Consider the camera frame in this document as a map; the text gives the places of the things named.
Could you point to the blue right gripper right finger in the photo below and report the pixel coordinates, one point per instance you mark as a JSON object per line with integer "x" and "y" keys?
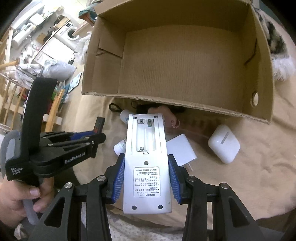
{"x": 178, "y": 177}

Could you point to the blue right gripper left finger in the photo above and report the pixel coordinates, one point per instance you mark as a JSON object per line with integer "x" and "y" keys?
{"x": 115, "y": 177}

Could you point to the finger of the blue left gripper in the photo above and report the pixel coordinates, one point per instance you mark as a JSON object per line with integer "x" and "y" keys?
{"x": 80, "y": 135}
{"x": 62, "y": 140}

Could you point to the white wall charger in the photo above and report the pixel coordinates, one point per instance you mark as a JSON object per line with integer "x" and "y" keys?
{"x": 182, "y": 151}

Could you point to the white remote control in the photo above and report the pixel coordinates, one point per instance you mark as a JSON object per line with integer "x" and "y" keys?
{"x": 146, "y": 185}

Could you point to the white earbuds case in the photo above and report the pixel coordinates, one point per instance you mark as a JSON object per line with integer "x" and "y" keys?
{"x": 224, "y": 144}

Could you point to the pink cloud Hello Kitty case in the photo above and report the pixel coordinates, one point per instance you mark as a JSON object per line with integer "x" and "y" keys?
{"x": 170, "y": 119}

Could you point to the white plastic bottle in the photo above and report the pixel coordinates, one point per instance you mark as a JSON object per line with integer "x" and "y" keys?
{"x": 124, "y": 116}

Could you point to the person's left hand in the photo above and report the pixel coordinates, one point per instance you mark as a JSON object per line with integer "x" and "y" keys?
{"x": 14, "y": 192}

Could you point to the small white bottle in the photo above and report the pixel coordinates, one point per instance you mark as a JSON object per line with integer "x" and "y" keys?
{"x": 120, "y": 147}

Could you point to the blue white booklet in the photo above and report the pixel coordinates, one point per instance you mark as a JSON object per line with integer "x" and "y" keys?
{"x": 74, "y": 82}

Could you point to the grey plastic bag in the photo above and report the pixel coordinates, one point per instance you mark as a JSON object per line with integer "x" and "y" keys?
{"x": 58, "y": 70}

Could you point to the wooden chair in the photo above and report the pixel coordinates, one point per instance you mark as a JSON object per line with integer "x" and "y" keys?
{"x": 23, "y": 106}

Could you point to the beige bed blanket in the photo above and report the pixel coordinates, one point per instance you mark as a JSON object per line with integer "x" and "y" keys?
{"x": 262, "y": 174}

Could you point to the white washing machine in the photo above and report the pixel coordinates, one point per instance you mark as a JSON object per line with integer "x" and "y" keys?
{"x": 65, "y": 35}

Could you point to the brown cardboard box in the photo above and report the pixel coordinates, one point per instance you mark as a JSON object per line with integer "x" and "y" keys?
{"x": 206, "y": 55}

